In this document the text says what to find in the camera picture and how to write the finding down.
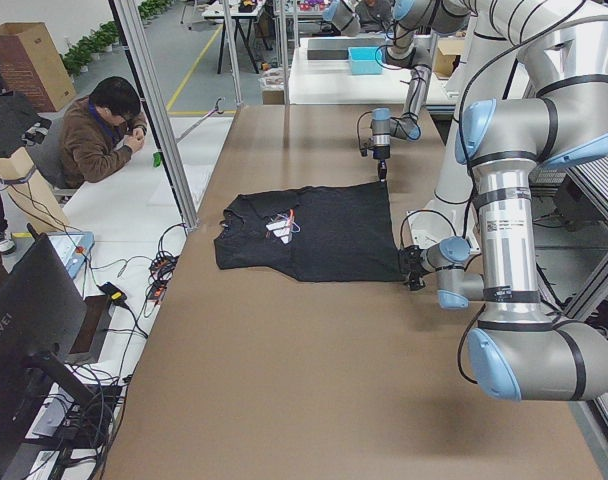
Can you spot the seated person in brown jacket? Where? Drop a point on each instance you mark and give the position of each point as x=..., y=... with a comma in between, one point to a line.
x=99, y=134

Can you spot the power strip with cables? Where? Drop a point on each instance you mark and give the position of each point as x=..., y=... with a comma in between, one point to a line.
x=161, y=271

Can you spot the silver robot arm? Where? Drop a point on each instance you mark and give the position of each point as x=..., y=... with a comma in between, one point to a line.
x=416, y=25
x=535, y=95

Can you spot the black t-shirt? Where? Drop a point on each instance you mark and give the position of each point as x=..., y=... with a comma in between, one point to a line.
x=312, y=234

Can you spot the aluminium frame cage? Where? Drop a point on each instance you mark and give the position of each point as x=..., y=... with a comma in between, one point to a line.
x=132, y=37

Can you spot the blue plastic bin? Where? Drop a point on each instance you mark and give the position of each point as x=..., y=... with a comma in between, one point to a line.
x=365, y=60

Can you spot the black power adapter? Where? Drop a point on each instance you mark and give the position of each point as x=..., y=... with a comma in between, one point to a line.
x=117, y=295

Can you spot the robot teach pendant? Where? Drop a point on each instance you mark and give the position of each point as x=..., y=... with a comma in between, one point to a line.
x=74, y=249

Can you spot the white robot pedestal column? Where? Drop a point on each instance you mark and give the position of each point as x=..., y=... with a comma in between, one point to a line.
x=450, y=212

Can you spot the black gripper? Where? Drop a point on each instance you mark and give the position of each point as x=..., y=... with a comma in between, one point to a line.
x=381, y=152
x=415, y=264

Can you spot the black computer monitor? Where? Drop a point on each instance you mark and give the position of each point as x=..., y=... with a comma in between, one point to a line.
x=41, y=314

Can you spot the cardboard box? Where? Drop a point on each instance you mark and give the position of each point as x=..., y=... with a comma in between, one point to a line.
x=30, y=64

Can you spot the striped aluminium workbench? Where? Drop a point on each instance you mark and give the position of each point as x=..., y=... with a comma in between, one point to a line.
x=571, y=236

